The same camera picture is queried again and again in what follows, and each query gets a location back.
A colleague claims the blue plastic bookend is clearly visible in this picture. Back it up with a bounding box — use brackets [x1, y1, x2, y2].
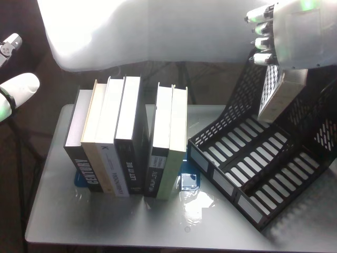
[73, 170, 92, 188]
[179, 155, 202, 192]

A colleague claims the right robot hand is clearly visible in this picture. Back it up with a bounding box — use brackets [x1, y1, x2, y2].
[243, 0, 337, 71]

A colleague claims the black book with grey label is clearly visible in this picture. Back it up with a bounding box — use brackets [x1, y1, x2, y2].
[143, 82, 173, 198]

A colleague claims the black mesh file tray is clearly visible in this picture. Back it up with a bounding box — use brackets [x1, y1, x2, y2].
[187, 48, 337, 232]

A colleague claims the black Let It Be book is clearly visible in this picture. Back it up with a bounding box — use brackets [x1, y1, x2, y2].
[113, 75, 144, 196]

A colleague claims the beige hardcover book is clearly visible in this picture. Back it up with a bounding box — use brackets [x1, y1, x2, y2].
[257, 64, 309, 124]

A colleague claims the black Century book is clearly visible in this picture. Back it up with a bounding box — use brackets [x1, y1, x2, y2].
[64, 89, 103, 193]

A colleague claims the cream spine book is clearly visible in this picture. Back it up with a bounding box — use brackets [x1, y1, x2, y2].
[80, 79, 116, 194]

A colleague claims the pale green book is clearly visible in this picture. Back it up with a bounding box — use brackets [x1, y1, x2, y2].
[155, 84, 188, 200]

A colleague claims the white backdrop cloth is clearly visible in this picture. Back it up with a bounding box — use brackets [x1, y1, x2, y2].
[36, 0, 280, 72]

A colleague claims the white spine book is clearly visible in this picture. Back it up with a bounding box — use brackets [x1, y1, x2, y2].
[94, 76, 130, 198]

